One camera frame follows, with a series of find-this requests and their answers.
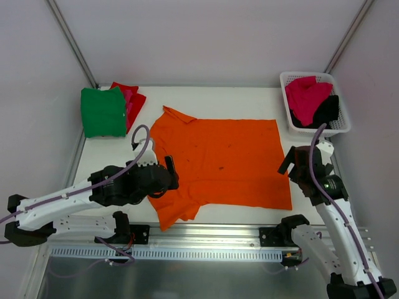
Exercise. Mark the red folded t shirt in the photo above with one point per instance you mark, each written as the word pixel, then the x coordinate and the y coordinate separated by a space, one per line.
pixel 138 100

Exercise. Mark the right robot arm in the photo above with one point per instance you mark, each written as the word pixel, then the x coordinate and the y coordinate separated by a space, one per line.
pixel 347 268

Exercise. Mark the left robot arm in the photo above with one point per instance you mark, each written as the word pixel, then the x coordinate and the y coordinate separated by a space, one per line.
pixel 57 215

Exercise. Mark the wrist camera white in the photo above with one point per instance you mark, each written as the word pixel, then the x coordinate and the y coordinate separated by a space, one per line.
pixel 148 157
pixel 326 150

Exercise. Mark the magenta t shirt in basket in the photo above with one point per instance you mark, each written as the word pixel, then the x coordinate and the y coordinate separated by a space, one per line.
pixel 304 96

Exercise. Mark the aluminium mounting rail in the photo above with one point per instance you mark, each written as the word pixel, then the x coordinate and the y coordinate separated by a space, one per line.
pixel 208 236

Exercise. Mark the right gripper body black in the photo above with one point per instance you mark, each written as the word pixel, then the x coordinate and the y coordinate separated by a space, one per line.
pixel 293 165

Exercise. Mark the white slotted cable duct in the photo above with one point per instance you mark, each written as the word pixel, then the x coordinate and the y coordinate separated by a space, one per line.
pixel 141 253

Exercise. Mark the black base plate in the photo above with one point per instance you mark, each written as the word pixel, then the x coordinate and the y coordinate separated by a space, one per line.
pixel 136 234
pixel 275 237

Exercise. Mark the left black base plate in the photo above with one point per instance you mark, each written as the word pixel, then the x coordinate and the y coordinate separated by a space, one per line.
pixel 136 234

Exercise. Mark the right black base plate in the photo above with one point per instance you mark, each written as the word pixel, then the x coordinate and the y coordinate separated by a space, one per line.
pixel 275 237

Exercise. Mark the green folded t shirt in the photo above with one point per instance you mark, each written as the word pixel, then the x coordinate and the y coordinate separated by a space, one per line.
pixel 103 112

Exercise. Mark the white plastic basket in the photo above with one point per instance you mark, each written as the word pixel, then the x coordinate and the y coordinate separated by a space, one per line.
pixel 342 125

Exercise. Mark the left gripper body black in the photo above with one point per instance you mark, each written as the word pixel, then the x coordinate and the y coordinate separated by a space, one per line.
pixel 170 171

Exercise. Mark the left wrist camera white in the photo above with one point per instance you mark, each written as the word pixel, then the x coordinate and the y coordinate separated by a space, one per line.
pixel 148 157

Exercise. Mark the black t shirt in basket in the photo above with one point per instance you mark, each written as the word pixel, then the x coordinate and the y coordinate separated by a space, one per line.
pixel 327 112

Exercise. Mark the orange t shirt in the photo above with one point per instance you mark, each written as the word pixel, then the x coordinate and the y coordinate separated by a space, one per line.
pixel 228 162

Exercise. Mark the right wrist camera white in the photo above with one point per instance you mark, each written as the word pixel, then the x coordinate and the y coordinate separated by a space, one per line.
pixel 326 150

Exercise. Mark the pink folded t shirt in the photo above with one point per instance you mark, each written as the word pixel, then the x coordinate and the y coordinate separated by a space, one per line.
pixel 128 96

